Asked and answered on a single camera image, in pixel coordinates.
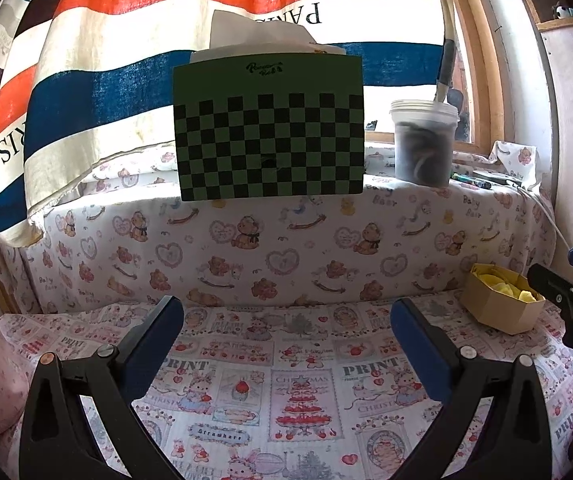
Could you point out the striped curtain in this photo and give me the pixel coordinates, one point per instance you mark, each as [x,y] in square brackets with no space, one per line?
[91,85]

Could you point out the white tissue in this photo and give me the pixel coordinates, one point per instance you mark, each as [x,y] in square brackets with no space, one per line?
[246,30]

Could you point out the clear plastic jar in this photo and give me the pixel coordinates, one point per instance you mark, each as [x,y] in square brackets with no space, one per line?
[424,145]

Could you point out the green checkered tissue box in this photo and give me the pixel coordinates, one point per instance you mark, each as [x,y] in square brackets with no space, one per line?
[266,145]

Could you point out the wooden window frame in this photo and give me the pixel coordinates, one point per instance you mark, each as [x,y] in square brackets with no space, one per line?
[481,60]

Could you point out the strawberry printed tablecloth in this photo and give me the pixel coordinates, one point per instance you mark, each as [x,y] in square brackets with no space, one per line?
[276,360]

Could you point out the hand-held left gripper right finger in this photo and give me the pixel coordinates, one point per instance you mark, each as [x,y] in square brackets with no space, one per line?
[419,345]

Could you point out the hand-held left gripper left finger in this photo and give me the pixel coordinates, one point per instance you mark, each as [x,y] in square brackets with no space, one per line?
[159,340]

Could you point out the gold octagonal jewelry box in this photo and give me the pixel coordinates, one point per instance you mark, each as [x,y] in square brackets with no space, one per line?
[491,305]

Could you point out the yellow cloth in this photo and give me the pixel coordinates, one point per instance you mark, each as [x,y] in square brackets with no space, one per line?
[506,285]

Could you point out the teddy bear printed cloth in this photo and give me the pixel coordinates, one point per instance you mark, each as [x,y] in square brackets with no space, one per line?
[266,250]

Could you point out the small white figurine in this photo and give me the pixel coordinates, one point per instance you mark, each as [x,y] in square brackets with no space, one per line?
[566,11]

